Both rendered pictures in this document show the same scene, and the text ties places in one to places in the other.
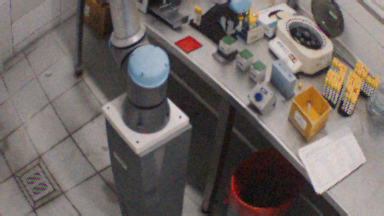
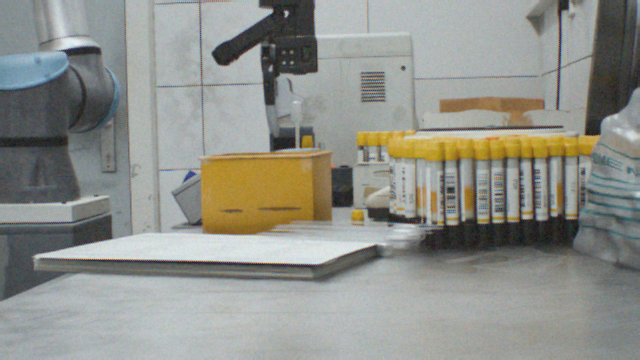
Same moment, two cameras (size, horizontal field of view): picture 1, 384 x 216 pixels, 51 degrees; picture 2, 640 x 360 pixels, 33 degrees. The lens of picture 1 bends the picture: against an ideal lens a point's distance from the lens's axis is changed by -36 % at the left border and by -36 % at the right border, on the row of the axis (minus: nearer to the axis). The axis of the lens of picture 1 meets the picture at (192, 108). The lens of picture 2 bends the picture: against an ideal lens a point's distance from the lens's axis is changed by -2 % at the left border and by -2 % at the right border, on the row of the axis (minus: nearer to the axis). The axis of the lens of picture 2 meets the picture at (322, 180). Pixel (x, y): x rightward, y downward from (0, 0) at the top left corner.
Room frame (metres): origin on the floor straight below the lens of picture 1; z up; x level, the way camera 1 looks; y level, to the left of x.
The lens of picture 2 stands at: (0.42, -1.47, 1.01)
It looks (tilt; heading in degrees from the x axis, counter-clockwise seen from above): 3 degrees down; 51
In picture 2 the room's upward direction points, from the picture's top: 2 degrees counter-clockwise
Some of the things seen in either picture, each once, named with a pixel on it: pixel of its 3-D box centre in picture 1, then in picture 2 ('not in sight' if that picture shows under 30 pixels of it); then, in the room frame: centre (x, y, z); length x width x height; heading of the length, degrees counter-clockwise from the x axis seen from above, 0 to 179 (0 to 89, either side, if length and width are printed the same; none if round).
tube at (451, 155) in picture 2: not in sight; (451, 192); (1.26, -0.65, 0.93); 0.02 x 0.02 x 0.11
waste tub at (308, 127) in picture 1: (310, 113); (268, 195); (1.20, -0.41, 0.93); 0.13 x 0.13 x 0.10; 41
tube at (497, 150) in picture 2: not in sight; (497, 190); (1.31, -0.68, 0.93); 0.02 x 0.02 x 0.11
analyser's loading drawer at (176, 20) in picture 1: (165, 9); not in sight; (1.66, 0.14, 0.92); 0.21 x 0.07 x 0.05; 45
